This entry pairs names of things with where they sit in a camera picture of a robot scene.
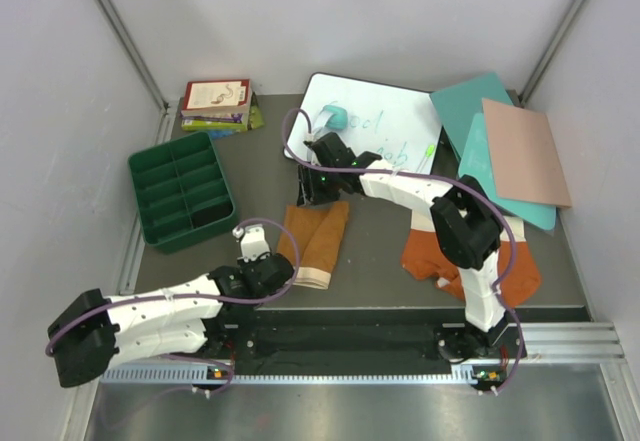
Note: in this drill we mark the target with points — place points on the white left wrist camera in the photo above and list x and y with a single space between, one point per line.
252 242

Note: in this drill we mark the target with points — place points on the blue cover book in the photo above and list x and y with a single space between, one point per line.
219 134

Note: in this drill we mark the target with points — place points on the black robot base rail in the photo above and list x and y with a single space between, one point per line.
341 342

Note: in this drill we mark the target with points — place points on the orange underwear white waistband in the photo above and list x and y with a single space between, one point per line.
423 259

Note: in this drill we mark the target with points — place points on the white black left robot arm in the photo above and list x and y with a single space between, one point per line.
96 333

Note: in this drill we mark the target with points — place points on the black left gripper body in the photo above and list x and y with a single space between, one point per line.
245 265

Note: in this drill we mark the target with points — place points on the green divided plastic tray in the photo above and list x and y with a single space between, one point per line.
170 182

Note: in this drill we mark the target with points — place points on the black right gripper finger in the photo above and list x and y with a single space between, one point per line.
324 195
305 186

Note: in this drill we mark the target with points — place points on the black ribbed underwear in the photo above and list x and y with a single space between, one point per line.
211 214

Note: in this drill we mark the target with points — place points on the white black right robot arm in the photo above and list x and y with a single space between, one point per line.
467 227

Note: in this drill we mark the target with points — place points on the mustard brown underwear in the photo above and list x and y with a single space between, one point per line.
318 233

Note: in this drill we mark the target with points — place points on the red cover book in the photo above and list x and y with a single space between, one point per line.
217 97

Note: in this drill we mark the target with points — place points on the dark teal folding board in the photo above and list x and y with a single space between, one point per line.
457 105

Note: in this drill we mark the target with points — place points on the green whiteboard marker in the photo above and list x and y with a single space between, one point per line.
426 161

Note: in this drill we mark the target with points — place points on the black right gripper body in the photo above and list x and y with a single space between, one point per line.
323 177

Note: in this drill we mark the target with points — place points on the pink folding board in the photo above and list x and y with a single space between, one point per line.
538 142

